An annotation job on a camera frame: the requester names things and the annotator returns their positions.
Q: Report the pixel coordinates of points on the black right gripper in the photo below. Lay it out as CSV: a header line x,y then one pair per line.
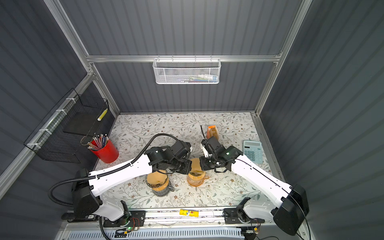
x,y
203,165

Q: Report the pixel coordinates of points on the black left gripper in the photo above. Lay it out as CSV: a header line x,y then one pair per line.
x,y
188,168

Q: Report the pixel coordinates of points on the amber glass carafe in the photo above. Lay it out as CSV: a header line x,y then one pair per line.
x,y
196,181

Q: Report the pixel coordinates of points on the orange coffee filter pack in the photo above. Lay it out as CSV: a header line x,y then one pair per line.
x,y
212,131

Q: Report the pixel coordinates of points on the grey glass dripper cone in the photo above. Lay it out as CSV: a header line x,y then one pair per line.
x,y
157,181

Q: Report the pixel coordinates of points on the wooden dripper ring base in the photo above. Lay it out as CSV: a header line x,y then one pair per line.
x,y
161,189

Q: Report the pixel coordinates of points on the green glass dripper cone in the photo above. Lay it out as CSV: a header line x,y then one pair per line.
x,y
197,175

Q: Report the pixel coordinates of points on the clear grey glass carafe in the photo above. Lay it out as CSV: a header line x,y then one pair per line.
x,y
172,189

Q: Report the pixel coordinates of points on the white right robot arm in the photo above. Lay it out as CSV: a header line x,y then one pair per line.
x,y
288,206

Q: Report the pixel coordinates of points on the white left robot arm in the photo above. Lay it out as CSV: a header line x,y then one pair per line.
x,y
89,195

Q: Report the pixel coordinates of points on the light blue calculator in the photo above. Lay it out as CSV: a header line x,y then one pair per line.
x,y
253,150

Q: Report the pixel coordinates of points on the red pencil cup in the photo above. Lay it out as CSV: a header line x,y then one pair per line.
x,y
103,148

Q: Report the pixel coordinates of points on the yellow marker in basket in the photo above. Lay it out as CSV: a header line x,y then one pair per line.
x,y
102,115

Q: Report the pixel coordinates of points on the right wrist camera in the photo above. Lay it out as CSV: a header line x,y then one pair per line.
x,y
206,154

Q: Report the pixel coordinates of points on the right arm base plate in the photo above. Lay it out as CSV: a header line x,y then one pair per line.
x,y
231,217

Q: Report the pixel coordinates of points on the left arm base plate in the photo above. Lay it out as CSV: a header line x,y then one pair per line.
x,y
135,219

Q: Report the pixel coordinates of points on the white slotted cable duct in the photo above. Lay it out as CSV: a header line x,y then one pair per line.
x,y
222,233

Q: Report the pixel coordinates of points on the white mesh wall basket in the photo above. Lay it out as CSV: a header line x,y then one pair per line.
x,y
187,73

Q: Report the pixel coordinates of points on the black wire wall basket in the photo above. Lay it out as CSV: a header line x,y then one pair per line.
x,y
64,136

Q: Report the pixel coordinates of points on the black device on rail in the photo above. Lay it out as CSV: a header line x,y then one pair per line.
x,y
70,218

